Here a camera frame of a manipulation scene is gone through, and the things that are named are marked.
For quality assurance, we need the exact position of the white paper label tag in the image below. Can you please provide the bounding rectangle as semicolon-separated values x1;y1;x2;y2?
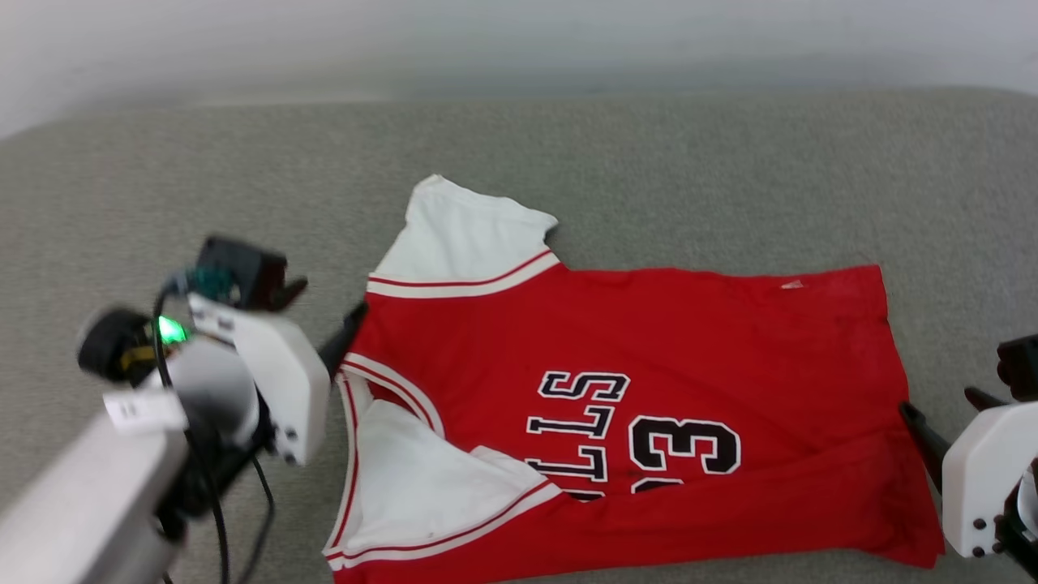
103;388;190;432

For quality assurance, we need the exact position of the teal cable connector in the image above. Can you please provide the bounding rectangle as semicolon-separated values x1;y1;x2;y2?
191;266;234;303

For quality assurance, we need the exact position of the red and white basketball jersey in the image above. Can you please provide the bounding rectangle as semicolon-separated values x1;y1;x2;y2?
323;174;946;584

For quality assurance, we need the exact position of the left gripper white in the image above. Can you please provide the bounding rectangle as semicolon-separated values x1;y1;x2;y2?
77;278;369;466

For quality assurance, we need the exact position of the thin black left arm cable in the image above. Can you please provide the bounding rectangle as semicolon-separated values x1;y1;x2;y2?
154;292;277;584

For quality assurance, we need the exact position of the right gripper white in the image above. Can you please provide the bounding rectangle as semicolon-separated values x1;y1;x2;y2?
898;387;1038;560

